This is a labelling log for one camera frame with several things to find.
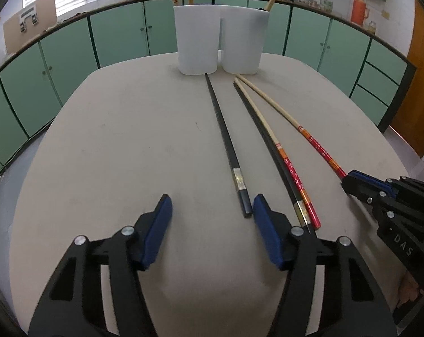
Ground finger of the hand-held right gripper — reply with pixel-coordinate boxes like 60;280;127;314
349;170;424;202
341;176;386;218

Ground printed cardboard box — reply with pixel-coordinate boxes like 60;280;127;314
3;0;57;55

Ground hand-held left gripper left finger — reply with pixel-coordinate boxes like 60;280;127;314
28;194;173;337

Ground orange thermos flask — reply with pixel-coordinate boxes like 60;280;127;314
351;0;370;26

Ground black chopstick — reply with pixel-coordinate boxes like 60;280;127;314
204;72;253;218
233;82;317;233

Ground white two-compartment utensil holder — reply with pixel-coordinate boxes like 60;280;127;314
173;4;270;76

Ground person's right hand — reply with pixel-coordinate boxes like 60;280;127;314
397;272;422;303

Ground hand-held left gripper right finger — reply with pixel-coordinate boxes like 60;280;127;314
253;194;398;337

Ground green base cabinets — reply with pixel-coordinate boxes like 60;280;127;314
0;0;418;193

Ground wooden door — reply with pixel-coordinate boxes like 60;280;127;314
405;0;424;159

